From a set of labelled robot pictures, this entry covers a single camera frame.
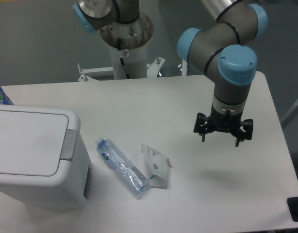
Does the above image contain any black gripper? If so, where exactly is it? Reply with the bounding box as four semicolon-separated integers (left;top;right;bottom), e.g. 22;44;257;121
193;106;253;147

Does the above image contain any white plastic trash can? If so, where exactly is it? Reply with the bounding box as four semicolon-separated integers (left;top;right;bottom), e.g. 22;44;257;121
0;105;92;208

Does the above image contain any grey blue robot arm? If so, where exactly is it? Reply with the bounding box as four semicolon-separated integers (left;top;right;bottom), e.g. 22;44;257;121
72;0;268;143

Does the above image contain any crumpled white paper carton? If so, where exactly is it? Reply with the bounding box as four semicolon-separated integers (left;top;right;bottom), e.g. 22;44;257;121
141;144;174;189

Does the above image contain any black table clamp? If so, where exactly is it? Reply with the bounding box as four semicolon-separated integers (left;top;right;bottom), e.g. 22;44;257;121
287;197;298;222

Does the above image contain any crushed clear plastic bottle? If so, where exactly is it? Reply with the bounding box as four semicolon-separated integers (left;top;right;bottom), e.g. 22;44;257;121
96;137;149;197

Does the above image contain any blue labelled bottle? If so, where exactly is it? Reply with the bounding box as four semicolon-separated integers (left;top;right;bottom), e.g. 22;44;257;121
0;86;14;105

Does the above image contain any white metal post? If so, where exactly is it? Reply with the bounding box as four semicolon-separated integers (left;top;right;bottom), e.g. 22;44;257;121
177;59;189;76

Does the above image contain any white frame bar right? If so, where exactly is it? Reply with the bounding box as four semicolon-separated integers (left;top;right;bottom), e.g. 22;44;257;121
281;98;298;129

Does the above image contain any white metal frame bracket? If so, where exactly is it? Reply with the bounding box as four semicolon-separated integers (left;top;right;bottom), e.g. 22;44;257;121
77;57;165;82

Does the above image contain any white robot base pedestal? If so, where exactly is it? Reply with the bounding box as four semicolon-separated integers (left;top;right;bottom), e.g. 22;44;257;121
100;13;154;80

